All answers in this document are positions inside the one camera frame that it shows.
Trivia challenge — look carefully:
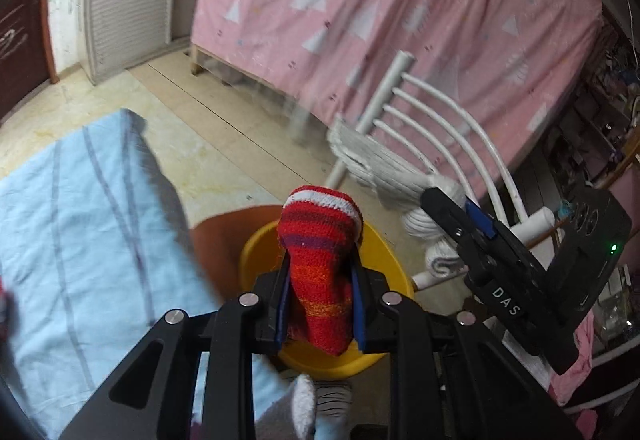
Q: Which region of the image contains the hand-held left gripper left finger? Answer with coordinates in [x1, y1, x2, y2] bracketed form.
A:
[59, 256, 296, 440]

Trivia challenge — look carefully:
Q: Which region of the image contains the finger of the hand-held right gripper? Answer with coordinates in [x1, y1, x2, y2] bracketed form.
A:
[419, 186, 497, 279]
[462, 197, 552, 287]

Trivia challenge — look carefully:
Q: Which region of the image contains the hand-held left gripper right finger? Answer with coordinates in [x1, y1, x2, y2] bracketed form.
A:
[349, 252, 583, 440]

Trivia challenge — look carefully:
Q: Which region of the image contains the red striped knitted sock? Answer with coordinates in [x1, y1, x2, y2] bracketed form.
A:
[276, 186, 363, 356]

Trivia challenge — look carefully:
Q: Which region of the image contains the yellow plastic bucket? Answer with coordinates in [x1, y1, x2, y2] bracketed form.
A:
[239, 219, 416, 380]

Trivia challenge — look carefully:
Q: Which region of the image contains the pink garment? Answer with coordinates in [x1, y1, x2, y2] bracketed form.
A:
[544, 309, 598, 436]

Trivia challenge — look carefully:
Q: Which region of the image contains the white fluffy cloth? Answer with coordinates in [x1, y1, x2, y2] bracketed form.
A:
[286, 374, 319, 440]

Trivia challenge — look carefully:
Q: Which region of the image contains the brown round stool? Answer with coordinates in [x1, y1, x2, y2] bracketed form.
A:
[190, 204, 282, 307]

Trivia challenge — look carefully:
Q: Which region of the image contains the cluttered shelf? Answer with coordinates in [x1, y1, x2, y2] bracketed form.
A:
[550, 20, 640, 201]

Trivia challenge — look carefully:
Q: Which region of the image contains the light blue striped cloth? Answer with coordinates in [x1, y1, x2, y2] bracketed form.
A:
[0, 108, 301, 440]

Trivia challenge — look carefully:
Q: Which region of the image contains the brown wooden door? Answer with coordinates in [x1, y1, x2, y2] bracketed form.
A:
[0, 0, 59, 121]

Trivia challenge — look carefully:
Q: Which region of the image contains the wooden bed frame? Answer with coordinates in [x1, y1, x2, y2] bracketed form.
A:
[188, 44, 236, 85]

